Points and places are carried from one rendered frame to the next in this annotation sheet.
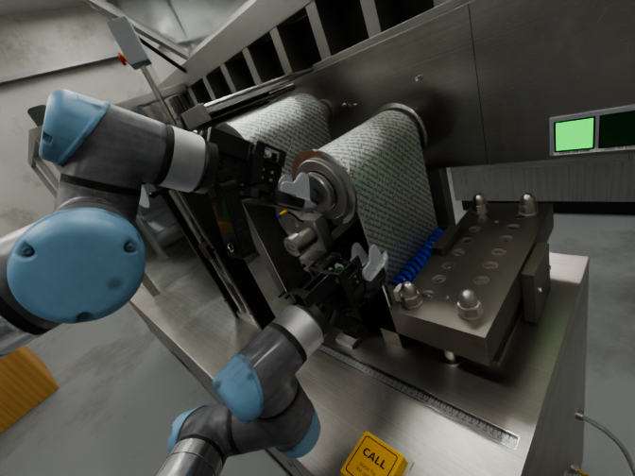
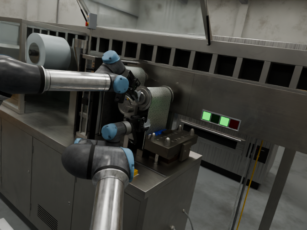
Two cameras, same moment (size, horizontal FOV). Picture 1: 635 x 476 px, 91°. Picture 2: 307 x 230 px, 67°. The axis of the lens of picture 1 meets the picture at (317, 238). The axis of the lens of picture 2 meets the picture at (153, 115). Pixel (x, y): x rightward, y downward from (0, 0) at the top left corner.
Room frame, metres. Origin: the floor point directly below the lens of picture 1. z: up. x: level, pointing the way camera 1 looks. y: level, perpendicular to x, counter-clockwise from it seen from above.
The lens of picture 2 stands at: (-0.76, 0.35, 1.50)
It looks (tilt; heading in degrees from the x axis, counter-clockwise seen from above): 14 degrees down; 339
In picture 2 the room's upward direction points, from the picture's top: 10 degrees clockwise
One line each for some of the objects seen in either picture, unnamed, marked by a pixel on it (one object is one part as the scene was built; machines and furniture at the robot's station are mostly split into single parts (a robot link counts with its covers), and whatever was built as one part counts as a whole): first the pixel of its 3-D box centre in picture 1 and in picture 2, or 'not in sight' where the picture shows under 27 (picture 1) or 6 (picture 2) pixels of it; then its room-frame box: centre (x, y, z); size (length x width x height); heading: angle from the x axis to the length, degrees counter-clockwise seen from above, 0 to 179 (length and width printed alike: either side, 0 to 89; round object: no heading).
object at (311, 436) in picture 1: (277, 416); (108, 148); (0.33, 0.16, 1.01); 0.11 x 0.08 x 0.11; 80
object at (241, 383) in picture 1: (260, 372); (113, 131); (0.33, 0.14, 1.11); 0.11 x 0.08 x 0.09; 127
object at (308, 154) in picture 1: (322, 189); (141, 97); (0.54, -0.04, 1.25); 0.15 x 0.01 x 0.15; 37
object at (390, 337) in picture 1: (422, 294); (152, 147); (0.56, -0.18, 0.92); 0.28 x 0.04 x 0.04; 127
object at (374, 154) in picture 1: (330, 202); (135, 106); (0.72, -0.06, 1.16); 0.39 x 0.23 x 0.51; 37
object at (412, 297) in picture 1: (409, 292); (153, 136); (0.43, -0.11, 1.05); 0.04 x 0.04 x 0.04
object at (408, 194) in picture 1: (403, 221); (157, 120); (0.56, -0.18, 1.11); 0.23 x 0.01 x 0.18; 127
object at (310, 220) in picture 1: (330, 285); (128, 128); (0.54, 0.01, 1.05); 0.06 x 0.05 x 0.31; 127
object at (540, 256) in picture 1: (538, 281); (185, 150); (0.42, -0.35, 0.97); 0.10 x 0.03 x 0.11; 127
